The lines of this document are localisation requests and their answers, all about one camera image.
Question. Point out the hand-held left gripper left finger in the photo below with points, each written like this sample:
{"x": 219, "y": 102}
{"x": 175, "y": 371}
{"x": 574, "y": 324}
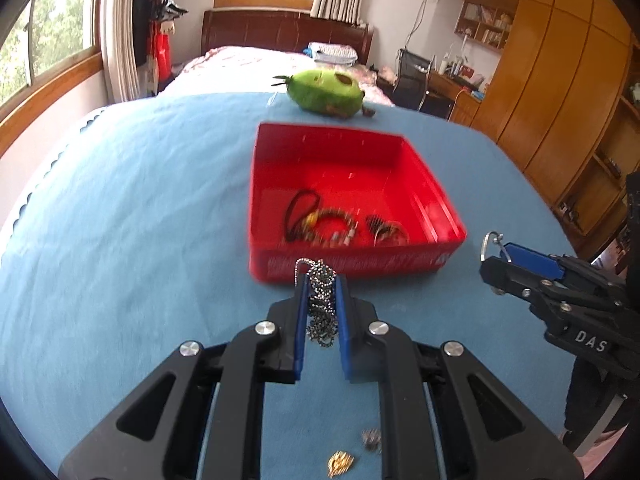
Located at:
{"x": 299, "y": 330}

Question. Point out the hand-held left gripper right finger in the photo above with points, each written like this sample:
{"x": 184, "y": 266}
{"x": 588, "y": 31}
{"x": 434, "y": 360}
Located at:
{"x": 345, "y": 330}

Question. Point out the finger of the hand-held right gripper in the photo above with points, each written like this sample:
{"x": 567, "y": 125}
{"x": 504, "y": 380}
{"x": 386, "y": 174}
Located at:
{"x": 535, "y": 260}
{"x": 510, "y": 280}

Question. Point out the small silver bangle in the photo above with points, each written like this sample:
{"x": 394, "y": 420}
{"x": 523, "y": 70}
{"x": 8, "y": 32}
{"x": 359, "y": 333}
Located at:
{"x": 483, "y": 246}

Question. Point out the silver pendant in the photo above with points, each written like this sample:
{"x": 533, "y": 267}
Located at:
{"x": 371, "y": 439}

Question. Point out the large silver bangle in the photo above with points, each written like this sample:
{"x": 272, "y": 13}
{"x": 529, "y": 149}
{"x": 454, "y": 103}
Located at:
{"x": 403, "y": 234}

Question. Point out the gold pendant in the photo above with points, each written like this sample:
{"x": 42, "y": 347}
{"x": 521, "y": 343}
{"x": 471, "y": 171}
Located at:
{"x": 340, "y": 462}

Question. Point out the red rectangular box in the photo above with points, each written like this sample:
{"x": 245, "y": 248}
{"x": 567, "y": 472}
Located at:
{"x": 350, "y": 165}

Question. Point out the wooden desk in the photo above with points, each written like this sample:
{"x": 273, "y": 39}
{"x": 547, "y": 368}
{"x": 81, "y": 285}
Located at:
{"x": 467, "y": 110}

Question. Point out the wooden wardrobe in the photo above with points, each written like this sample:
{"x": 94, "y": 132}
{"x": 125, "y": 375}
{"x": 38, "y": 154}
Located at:
{"x": 550, "y": 85}

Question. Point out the black office chair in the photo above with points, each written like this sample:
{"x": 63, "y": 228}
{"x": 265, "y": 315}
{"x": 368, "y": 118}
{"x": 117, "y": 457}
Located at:
{"x": 412, "y": 75}

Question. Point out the green plush toy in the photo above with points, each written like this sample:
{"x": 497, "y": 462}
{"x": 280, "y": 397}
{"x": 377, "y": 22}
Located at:
{"x": 325, "y": 92}

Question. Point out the bed with wooden headboard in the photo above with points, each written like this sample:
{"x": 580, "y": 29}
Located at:
{"x": 220, "y": 67}

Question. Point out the folded patterned blanket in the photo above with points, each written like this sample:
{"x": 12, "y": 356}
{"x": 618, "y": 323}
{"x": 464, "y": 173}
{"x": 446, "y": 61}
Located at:
{"x": 332, "y": 52}

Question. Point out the dark wooden headboard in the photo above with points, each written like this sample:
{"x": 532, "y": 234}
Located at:
{"x": 260, "y": 30}

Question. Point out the red bag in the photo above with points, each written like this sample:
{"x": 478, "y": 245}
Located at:
{"x": 161, "y": 55}

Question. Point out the black hanging garment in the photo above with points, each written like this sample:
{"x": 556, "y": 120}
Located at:
{"x": 141, "y": 25}

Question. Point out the long beige curtain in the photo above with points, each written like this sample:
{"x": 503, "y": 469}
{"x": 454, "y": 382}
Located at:
{"x": 120, "y": 35}

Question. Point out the large wooden-framed window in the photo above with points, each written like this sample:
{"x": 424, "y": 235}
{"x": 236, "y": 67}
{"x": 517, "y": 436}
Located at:
{"x": 50, "y": 20}

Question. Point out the wall bookshelf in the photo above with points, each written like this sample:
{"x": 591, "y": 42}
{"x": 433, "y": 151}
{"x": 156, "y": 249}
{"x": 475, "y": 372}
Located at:
{"x": 482, "y": 22}

